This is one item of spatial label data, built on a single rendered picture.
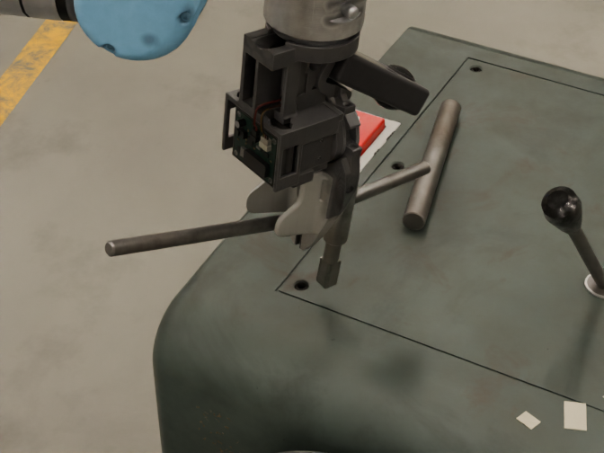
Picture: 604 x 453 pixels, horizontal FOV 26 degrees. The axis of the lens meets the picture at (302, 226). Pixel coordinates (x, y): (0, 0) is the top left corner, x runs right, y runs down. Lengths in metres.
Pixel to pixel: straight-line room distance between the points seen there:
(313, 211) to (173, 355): 0.21
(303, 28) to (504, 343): 0.36
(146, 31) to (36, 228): 2.50
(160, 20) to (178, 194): 2.56
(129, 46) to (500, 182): 0.61
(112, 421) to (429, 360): 1.71
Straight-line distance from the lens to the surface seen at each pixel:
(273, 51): 0.95
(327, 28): 0.95
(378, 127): 1.38
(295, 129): 0.98
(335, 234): 1.12
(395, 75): 1.04
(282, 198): 1.09
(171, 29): 0.80
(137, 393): 2.84
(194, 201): 3.32
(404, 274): 1.22
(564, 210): 1.08
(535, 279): 1.23
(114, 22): 0.80
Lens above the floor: 2.06
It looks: 40 degrees down
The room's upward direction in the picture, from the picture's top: straight up
